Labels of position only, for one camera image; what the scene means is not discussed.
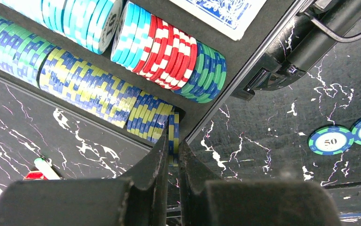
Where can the black poker set case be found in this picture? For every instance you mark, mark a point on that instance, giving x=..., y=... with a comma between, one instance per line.
x=240, y=55

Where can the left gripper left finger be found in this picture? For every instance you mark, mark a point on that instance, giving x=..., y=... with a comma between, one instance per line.
x=136, y=198

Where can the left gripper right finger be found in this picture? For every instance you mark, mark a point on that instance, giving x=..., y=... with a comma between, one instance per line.
x=208, y=200

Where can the red white small box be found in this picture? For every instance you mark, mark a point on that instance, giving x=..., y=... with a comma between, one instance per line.
x=35, y=175

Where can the teal fifty chip left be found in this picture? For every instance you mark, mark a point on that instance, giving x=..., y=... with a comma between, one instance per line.
x=330, y=140

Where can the light blue chip stack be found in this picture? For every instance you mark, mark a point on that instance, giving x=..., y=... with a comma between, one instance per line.
x=140, y=41

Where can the pale green chip stack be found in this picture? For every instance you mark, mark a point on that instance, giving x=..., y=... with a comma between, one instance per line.
x=38, y=62

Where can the blue playing card deck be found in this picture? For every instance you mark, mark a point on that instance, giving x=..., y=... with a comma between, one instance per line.
x=230, y=17

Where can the blue fifty chip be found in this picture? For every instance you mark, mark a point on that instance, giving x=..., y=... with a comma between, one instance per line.
x=173, y=138

